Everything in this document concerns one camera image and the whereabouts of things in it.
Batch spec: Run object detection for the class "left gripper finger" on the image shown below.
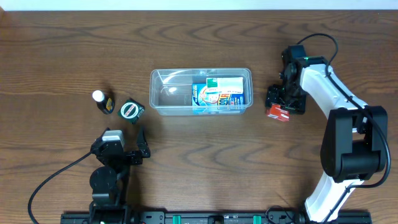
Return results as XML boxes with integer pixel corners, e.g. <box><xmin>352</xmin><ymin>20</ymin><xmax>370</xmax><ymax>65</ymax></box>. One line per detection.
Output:
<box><xmin>93</xmin><ymin>128</ymin><xmax>110</xmax><ymax>149</ymax></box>
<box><xmin>136</xmin><ymin>126</ymin><xmax>149</xmax><ymax>152</ymax></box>

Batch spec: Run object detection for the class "red medicine box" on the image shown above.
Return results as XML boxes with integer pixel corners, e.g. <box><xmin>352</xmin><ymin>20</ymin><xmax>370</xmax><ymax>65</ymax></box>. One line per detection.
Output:
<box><xmin>266</xmin><ymin>104</ymin><xmax>290</xmax><ymax>122</ymax></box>

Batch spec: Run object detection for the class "white green medicine box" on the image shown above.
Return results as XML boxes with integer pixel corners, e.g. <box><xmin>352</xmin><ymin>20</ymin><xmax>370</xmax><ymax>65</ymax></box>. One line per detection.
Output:
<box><xmin>206</xmin><ymin>77</ymin><xmax>243</xmax><ymax>94</ymax></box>

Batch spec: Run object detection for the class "blue cooling patch box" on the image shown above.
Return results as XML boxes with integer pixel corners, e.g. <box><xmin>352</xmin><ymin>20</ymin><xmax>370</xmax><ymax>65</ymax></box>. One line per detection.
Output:
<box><xmin>192</xmin><ymin>83</ymin><xmax>244</xmax><ymax>115</ymax></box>

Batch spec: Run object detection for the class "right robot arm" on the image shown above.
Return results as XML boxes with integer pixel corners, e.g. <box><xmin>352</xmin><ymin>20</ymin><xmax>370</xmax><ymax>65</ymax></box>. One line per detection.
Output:
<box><xmin>265</xmin><ymin>44</ymin><xmax>391</xmax><ymax>223</ymax></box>

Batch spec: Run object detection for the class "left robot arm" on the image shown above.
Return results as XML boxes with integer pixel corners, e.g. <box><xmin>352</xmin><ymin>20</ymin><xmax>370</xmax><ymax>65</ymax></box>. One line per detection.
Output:
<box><xmin>88</xmin><ymin>127</ymin><xmax>150</xmax><ymax>224</ymax></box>

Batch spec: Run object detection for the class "clear plastic container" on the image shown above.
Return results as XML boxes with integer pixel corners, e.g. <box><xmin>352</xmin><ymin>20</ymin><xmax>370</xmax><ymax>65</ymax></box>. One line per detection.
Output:
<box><xmin>149</xmin><ymin>68</ymin><xmax>253</xmax><ymax>116</ymax></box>

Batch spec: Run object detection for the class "green Zam-Buk ointment box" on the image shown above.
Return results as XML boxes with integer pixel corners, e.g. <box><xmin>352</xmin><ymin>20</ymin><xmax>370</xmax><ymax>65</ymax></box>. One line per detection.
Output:
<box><xmin>118</xmin><ymin>98</ymin><xmax>145</xmax><ymax>124</ymax></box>

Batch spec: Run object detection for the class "dark syrup bottle white cap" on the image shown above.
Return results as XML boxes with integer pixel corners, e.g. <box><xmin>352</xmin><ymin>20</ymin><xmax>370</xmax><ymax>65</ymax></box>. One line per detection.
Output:
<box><xmin>92</xmin><ymin>90</ymin><xmax>115</xmax><ymax>114</ymax></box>

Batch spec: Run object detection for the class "black mounting rail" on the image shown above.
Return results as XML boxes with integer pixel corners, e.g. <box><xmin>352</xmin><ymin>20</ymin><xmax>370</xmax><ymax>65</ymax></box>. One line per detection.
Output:
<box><xmin>60</xmin><ymin>210</ymin><xmax>373</xmax><ymax>224</ymax></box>

